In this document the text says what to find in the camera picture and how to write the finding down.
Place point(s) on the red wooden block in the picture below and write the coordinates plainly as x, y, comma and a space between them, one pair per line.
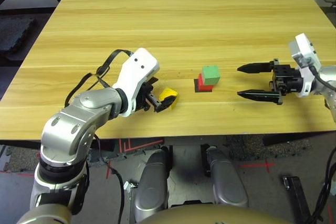
203, 87

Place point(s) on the black box on floor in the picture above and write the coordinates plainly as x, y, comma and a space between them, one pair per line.
296, 195

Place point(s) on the yellow wooden block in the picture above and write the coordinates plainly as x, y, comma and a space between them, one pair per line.
168, 93

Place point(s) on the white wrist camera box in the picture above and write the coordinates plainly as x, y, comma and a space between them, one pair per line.
136, 69
304, 48

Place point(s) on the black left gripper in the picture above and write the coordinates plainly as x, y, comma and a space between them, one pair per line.
145, 95

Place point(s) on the black foam floor mat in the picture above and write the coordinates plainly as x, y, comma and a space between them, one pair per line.
14, 33

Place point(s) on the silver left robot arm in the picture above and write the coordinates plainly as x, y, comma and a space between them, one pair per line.
76, 119

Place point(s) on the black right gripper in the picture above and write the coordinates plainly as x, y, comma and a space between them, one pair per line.
286, 79

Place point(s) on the speckled grey foam mat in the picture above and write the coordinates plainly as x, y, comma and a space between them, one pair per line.
257, 148

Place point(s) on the green wooden block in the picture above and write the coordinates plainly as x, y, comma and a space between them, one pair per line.
210, 74

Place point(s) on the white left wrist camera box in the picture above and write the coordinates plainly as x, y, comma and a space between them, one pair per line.
136, 69

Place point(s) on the silver right robot leg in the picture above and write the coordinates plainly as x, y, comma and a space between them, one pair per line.
228, 179

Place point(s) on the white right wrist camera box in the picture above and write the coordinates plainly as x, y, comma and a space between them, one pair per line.
304, 48

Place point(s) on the silver robot leg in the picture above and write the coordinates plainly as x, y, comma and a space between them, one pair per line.
152, 184
228, 179

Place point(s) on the tan robot torso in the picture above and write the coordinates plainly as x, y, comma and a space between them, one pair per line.
183, 216

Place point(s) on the silver left robot leg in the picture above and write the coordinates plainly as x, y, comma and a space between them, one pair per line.
152, 184

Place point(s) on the black square pad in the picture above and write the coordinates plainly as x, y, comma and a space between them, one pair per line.
195, 85

